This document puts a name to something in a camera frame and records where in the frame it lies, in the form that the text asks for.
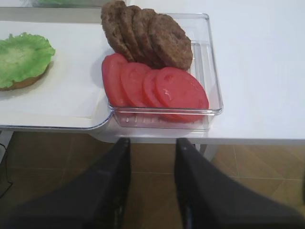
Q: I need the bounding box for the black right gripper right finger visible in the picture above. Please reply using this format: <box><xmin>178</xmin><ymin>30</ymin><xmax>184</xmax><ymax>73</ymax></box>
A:
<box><xmin>174</xmin><ymin>138</ymin><xmax>305</xmax><ymax>229</ymax></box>

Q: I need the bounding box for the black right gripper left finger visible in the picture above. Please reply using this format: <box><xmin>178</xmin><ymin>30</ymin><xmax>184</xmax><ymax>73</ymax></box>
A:
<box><xmin>0</xmin><ymin>138</ymin><xmax>131</xmax><ymax>229</ymax></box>

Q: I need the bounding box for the clear lettuce and cheese container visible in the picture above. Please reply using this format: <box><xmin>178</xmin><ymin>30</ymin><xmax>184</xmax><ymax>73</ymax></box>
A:
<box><xmin>18</xmin><ymin>0</ymin><xmax>129</xmax><ymax>8</ymax></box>

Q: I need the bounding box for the red tomato slice front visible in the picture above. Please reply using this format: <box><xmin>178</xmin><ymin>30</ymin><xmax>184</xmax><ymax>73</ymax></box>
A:
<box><xmin>155</xmin><ymin>67</ymin><xmax>209</xmax><ymax>109</ymax></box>

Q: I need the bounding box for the red tomato slice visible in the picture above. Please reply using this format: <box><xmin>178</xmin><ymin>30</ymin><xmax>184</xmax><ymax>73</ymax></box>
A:
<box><xmin>142</xmin><ymin>70</ymin><xmax>164</xmax><ymax>108</ymax></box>
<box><xmin>120</xmin><ymin>62</ymin><xmax>152</xmax><ymax>107</ymax></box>
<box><xmin>155</xmin><ymin>67</ymin><xmax>209</xmax><ymax>109</ymax></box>
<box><xmin>102</xmin><ymin>53</ymin><xmax>129</xmax><ymax>107</ymax></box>

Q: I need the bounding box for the red tomato slice back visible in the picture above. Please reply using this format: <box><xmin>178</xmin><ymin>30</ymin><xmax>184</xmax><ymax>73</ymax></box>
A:
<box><xmin>102</xmin><ymin>53</ymin><xmax>129</xmax><ymax>107</ymax></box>

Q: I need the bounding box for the brown bottom bun on tray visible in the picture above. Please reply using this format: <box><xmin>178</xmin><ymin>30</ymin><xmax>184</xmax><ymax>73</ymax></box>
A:
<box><xmin>0</xmin><ymin>62</ymin><xmax>52</xmax><ymax>91</ymax></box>

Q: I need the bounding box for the brown patty rightmost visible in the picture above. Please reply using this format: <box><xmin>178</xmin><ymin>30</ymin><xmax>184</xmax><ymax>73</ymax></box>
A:
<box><xmin>148</xmin><ymin>14</ymin><xmax>193</xmax><ymax>71</ymax></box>

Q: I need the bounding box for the brown patty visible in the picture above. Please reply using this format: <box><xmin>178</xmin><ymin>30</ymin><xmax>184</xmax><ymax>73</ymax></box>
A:
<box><xmin>120</xmin><ymin>5</ymin><xmax>152</xmax><ymax>66</ymax></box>
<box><xmin>132</xmin><ymin>9</ymin><xmax>164</xmax><ymax>69</ymax></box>
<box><xmin>101</xmin><ymin>0</ymin><xmax>134</xmax><ymax>62</ymax></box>
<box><xmin>148</xmin><ymin>14</ymin><xmax>193</xmax><ymax>71</ymax></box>

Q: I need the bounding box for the green lettuce leaf on bun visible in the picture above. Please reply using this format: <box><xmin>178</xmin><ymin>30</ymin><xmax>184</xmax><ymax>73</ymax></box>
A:
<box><xmin>0</xmin><ymin>32</ymin><xmax>56</xmax><ymax>88</ymax></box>

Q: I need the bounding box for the clear patty and tomato container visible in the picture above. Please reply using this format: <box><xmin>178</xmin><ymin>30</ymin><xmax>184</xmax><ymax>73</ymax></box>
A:
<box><xmin>108</xmin><ymin>13</ymin><xmax>224</xmax><ymax>131</ymax></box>

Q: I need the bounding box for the brown patty leftmost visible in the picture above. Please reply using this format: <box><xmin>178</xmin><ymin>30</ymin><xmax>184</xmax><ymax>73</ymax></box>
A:
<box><xmin>101</xmin><ymin>0</ymin><xmax>134</xmax><ymax>62</ymax></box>

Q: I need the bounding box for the white metal tray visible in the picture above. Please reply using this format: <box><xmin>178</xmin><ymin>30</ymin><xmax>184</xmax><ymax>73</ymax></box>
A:
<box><xmin>0</xmin><ymin>7</ymin><xmax>112</xmax><ymax>130</ymax></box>

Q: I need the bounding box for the green lettuce in container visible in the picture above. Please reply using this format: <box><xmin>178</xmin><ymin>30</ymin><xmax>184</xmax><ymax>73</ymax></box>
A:
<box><xmin>35</xmin><ymin>0</ymin><xmax>83</xmax><ymax>7</ymax></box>

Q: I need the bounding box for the black cable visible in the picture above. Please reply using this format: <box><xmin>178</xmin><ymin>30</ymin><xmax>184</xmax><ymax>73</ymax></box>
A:
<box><xmin>0</xmin><ymin>143</ymin><xmax>14</xmax><ymax>198</ymax></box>

